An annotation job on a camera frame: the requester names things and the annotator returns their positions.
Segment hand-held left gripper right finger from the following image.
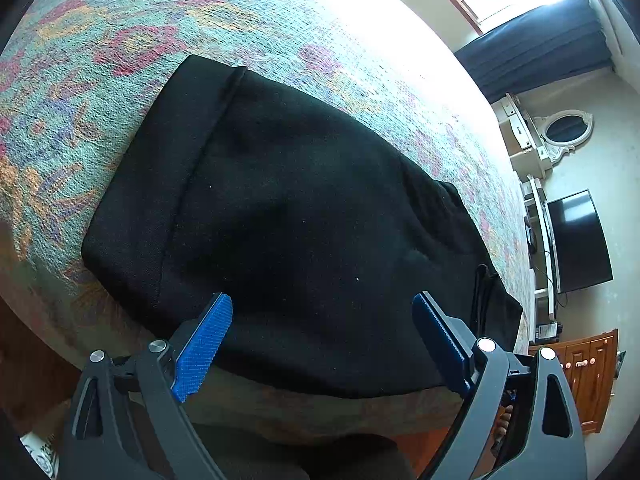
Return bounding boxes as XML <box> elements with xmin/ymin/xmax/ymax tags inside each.
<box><xmin>411</xmin><ymin>291</ymin><xmax>588</xmax><ymax>480</ymax></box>

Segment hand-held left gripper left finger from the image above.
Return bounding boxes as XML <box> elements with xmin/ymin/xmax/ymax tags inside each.
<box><xmin>59</xmin><ymin>292</ymin><xmax>235</xmax><ymax>480</ymax></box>

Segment black studded pants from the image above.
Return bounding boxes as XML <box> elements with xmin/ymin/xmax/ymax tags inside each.
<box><xmin>81</xmin><ymin>54</ymin><xmax>523</xmax><ymax>400</ymax></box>

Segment white television stand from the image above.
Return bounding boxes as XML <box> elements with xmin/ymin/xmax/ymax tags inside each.
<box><xmin>520</xmin><ymin>177</ymin><xmax>561</xmax><ymax>341</ymax></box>

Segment brown wooden cabinet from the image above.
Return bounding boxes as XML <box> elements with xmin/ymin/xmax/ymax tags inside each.
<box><xmin>529</xmin><ymin>329</ymin><xmax>620</xmax><ymax>435</ymax></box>

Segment black flat television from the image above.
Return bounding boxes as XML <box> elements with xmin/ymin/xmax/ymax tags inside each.
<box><xmin>546</xmin><ymin>189</ymin><xmax>613</xmax><ymax>295</ymax></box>

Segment patterned white cloth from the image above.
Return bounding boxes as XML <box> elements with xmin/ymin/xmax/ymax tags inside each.
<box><xmin>20</xmin><ymin>432</ymin><xmax>61</xmax><ymax>480</ymax></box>

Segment cream dressing table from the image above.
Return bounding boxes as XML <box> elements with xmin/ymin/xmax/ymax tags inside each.
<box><xmin>492</xmin><ymin>92</ymin><xmax>556</xmax><ymax>178</ymax></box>

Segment oval white framed mirror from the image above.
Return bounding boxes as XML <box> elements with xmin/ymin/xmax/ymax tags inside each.
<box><xmin>532</xmin><ymin>109</ymin><xmax>594</xmax><ymax>163</ymax></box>

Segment dark blue curtain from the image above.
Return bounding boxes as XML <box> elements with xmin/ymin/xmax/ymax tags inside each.
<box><xmin>455</xmin><ymin>0</ymin><xmax>613</xmax><ymax>103</ymax></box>

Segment floral woven bedspread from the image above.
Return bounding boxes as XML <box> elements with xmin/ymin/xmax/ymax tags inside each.
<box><xmin>0</xmin><ymin>0</ymin><xmax>533</xmax><ymax>446</ymax></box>

